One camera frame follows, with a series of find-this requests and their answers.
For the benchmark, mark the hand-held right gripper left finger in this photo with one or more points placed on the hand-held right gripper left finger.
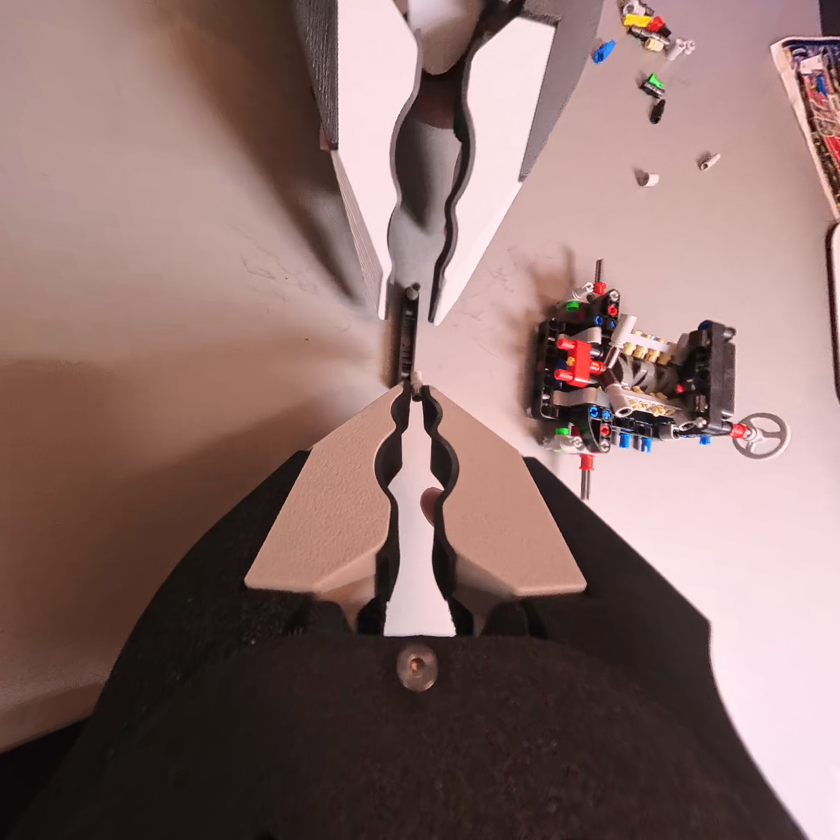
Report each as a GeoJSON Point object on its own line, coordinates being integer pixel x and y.
{"type": "Point", "coordinates": [321, 525]}

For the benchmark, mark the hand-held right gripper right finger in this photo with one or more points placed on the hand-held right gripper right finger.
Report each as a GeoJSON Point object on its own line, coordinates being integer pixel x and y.
{"type": "Point", "coordinates": [512, 525]}

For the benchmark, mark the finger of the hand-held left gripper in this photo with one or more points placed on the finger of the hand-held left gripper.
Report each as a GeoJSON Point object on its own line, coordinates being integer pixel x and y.
{"type": "Point", "coordinates": [505, 98]}
{"type": "Point", "coordinates": [367, 98]}

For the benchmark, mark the black lego axle red bush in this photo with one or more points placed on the black lego axle red bush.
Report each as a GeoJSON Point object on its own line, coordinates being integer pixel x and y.
{"type": "Point", "coordinates": [586, 464]}

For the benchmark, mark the grey lego bush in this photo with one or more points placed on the grey lego bush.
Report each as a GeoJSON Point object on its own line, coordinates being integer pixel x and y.
{"type": "Point", "coordinates": [647, 178]}

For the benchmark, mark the black lego beam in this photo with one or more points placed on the black lego beam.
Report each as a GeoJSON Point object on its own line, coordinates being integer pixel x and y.
{"type": "Point", "coordinates": [407, 341]}

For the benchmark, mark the lego car chassis assembly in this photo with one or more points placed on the lego car chassis assembly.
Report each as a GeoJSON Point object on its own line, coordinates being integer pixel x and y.
{"type": "Point", "coordinates": [709, 367]}

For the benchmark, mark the pile of small lego pieces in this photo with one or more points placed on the pile of small lego pieces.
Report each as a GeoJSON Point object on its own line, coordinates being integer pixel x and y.
{"type": "Point", "coordinates": [646, 26]}

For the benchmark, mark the person's left hand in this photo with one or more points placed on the person's left hand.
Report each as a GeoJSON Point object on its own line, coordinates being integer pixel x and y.
{"type": "Point", "coordinates": [438, 105]}

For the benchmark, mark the person's right hand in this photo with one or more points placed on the person's right hand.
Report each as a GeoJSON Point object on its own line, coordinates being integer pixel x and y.
{"type": "Point", "coordinates": [431, 505]}

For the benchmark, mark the holographic sticker sheet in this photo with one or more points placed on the holographic sticker sheet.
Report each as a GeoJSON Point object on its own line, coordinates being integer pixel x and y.
{"type": "Point", "coordinates": [814, 118]}

